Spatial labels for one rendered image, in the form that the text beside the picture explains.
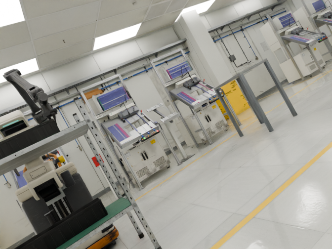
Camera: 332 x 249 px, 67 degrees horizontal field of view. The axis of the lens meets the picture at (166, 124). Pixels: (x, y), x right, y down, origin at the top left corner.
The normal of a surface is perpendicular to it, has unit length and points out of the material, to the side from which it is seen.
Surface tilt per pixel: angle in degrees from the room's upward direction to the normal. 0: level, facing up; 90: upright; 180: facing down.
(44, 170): 98
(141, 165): 90
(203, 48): 90
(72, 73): 90
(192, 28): 90
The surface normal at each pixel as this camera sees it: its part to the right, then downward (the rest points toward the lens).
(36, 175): 0.40, -0.06
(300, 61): -0.80, 0.44
